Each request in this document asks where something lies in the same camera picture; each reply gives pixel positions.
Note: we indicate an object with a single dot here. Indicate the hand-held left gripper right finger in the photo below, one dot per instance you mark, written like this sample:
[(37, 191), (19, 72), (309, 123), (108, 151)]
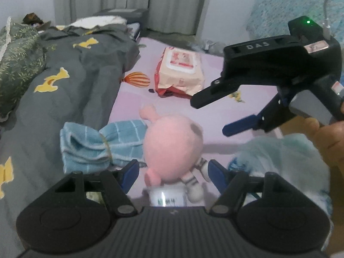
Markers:
[(216, 174)]

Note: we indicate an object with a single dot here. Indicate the green leaf print pillow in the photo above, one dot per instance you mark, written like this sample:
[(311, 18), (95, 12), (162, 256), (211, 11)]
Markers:
[(18, 64)]

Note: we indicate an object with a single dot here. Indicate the light blue checked towel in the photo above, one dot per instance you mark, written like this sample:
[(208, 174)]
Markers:
[(86, 145)]

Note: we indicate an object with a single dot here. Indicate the crumpled clear plastic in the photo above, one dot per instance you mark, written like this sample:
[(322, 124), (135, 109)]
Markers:
[(212, 46)]

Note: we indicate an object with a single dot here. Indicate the green scrunchie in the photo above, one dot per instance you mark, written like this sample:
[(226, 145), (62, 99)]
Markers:
[(94, 196)]

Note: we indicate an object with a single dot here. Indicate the orange white wet wipes pack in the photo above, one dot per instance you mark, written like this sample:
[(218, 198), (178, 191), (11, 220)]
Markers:
[(180, 75)]

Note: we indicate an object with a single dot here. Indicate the person's right hand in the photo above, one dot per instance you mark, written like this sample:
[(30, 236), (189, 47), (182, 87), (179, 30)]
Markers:
[(330, 142)]

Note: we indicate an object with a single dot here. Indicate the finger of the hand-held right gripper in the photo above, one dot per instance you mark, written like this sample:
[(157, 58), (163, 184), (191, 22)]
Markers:
[(209, 96), (239, 126)]

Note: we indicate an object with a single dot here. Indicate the grey quilt yellow patches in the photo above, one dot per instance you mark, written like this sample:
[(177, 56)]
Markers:
[(67, 86)]

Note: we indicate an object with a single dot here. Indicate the white cloth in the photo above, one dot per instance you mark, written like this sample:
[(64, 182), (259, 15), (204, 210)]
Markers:
[(94, 21)]

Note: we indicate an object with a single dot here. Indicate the dark brown cloth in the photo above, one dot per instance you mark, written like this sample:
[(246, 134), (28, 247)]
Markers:
[(33, 19)]

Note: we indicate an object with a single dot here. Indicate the pink plush toy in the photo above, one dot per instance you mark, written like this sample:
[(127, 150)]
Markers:
[(172, 145)]

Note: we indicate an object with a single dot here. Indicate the teal floral patterned sheet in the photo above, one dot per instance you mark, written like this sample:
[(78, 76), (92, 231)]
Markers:
[(282, 5)]

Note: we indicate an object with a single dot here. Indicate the light blue fluffy cloth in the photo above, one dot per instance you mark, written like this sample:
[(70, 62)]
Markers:
[(282, 161)]

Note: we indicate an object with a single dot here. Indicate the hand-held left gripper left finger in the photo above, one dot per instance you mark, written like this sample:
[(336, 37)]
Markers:
[(130, 173)]

